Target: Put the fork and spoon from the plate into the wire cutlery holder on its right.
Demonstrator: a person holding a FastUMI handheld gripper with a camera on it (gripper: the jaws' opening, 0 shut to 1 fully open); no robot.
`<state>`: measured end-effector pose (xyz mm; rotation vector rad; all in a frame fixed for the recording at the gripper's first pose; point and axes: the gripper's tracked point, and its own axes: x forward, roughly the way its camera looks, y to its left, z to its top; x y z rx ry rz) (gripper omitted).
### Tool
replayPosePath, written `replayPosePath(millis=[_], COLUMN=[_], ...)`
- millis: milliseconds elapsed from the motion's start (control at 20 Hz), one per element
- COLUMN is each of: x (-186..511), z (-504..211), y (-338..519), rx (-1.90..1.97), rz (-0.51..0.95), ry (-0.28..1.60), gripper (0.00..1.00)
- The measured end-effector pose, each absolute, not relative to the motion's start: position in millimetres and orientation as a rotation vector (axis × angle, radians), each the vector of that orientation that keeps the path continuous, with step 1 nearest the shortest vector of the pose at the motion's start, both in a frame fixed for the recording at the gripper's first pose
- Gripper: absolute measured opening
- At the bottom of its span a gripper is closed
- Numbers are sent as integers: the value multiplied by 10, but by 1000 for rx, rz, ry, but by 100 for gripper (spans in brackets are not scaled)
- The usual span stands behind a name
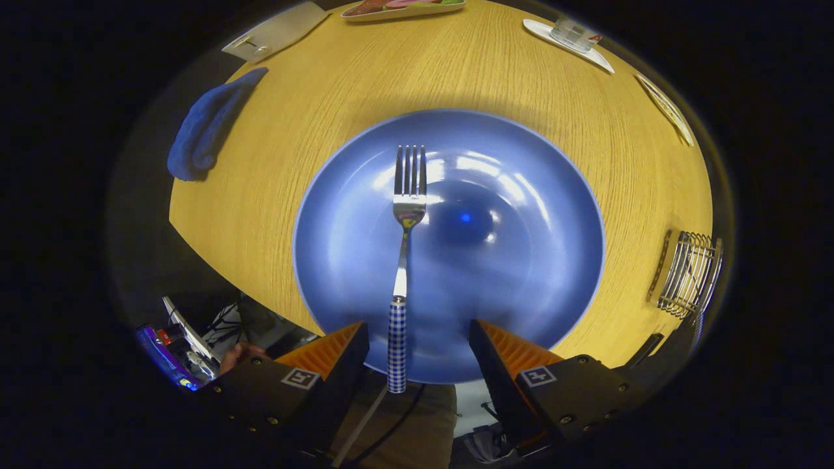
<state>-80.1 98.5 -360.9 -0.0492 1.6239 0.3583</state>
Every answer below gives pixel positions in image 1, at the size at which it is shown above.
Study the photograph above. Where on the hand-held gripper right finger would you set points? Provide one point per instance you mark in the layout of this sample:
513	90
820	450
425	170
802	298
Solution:
502	391

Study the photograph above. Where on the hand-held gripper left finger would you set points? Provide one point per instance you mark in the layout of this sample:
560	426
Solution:
339	391

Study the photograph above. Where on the person's olive clothing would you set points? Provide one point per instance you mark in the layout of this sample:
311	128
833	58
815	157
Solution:
417	436

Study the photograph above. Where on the blue round plate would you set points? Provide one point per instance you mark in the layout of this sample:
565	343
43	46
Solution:
508	260

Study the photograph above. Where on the purple lit device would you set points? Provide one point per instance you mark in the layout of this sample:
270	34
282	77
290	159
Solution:
163	358

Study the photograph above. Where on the blue folded cloth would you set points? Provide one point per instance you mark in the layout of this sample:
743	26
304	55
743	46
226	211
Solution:
202	130

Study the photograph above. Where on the white divided tray of beans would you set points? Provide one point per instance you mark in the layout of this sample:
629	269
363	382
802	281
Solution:
668	111

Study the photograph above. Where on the white and green bottle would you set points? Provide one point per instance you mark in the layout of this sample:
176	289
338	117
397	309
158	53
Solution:
573	36

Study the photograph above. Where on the white square coaster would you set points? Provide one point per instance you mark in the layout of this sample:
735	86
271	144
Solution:
541	29

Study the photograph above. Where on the white toaster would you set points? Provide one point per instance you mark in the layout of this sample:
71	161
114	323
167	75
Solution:
280	29

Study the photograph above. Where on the beige plate of food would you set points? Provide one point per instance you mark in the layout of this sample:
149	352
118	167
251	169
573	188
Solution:
404	12

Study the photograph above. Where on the black table bracket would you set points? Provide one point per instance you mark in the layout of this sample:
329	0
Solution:
646	350

